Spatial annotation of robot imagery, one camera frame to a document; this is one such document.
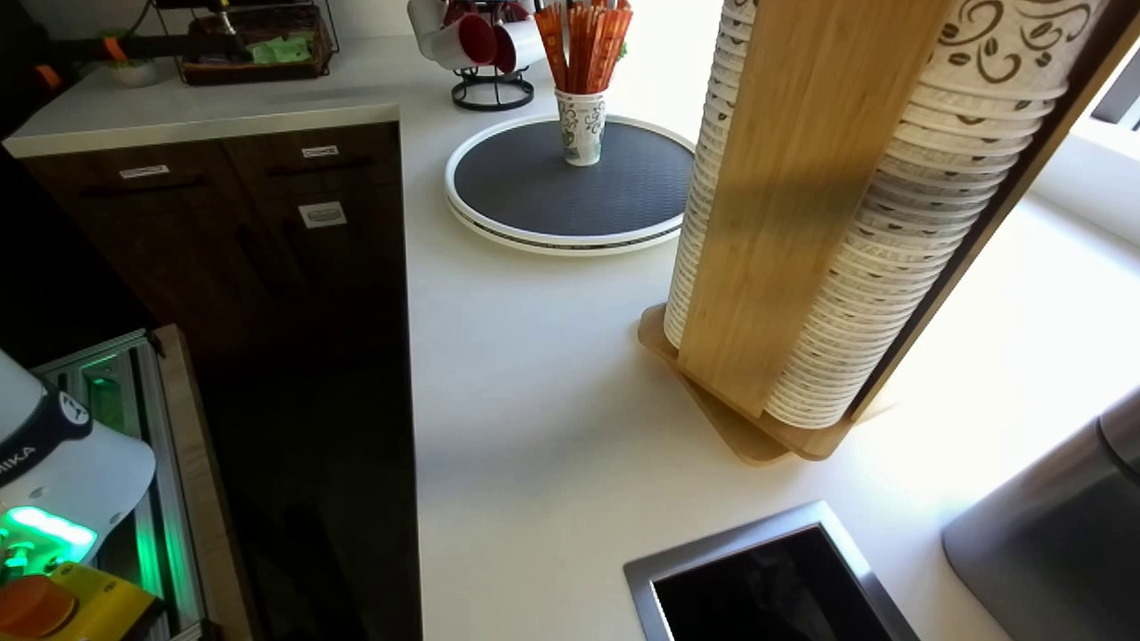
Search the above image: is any white red mug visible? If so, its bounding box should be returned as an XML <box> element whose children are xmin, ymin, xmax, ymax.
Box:
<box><xmin>406</xmin><ymin>0</ymin><xmax>541</xmax><ymax>76</ymax></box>

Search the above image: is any yellow emergency stop box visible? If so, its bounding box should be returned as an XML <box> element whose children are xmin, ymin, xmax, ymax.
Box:
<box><xmin>0</xmin><ymin>563</ymin><xmax>155</xmax><ymax>641</ymax></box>

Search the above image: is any round grey turntable tray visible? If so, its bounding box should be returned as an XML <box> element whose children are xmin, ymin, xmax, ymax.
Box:
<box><xmin>446</xmin><ymin>118</ymin><xmax>694</xmax><ymax>256</ymax></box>

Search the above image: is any wooden cup dispenser stand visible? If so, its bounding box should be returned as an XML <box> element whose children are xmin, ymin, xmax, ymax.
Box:
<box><xmin>641</xmin><ymin>0</ymin><xmax>1140</xmax><ymax>461</ymax></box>

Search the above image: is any right stack of paper cups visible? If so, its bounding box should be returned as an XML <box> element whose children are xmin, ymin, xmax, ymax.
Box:
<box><xmin>764</xmin><ymin>0</ymin><xmax>1108</xmax><ymax>432</ymax></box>

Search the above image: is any stack of paper cups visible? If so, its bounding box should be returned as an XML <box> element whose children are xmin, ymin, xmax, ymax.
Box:
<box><xmin>764</xmin><ymin>0</ymin><xmax>1108</xmax><ymax>432</ymax></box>
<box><xmin>660</xmin><ymin>0</ymin><xmax>763</xmax><ymax>353</ymax></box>

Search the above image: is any grey metal appliance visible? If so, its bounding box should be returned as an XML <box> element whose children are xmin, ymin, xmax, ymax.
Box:
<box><xmin>939</xmin><ymin>393</ymin><xmax>1140</xmax><ymax>641</ymax></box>

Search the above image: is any wooden tray with green item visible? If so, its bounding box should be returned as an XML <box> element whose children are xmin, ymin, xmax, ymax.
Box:
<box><xmin>178</xmin><ymin>5</ymin><xmax>334</xmax><ymax>86</ymax></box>

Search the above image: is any patterned paper cup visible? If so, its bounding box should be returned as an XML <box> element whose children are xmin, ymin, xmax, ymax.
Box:
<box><xmin>555</xmin><ymin>91</ymin><xmax>605</xmax><ymax>169</ymax></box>

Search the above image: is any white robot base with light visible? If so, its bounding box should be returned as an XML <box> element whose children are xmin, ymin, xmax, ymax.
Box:
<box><xmin>0</xmin><ymin>353</ymin><xmax>155</xmax><ymax>581</ymax></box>

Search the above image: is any dark wooden cabinet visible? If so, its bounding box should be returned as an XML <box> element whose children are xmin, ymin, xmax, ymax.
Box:
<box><xmin>28</xmin><ymin>124</ymin><xmax>420</xmax><ymax>641</ymax></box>

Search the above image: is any left stack of paper cups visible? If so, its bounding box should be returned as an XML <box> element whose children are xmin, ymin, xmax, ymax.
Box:
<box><xmin>660</xmin><ymin>0</ymin><xmax>763</xmax><ymax>353</ymax></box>

